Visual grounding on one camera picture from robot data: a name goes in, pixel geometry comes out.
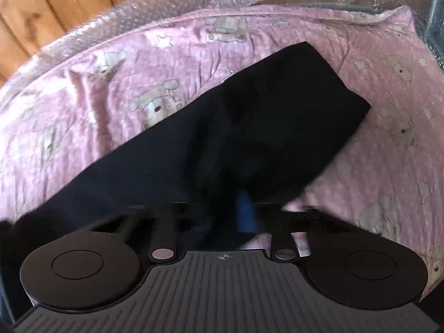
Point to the pink bear print blanket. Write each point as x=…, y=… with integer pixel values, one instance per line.
x=86, y=111

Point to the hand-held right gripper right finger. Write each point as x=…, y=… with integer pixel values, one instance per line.
x=246, y=215

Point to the black pants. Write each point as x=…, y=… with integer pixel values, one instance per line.
x=242, y=111

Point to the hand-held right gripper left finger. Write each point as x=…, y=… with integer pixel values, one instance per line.
x=165, y=232

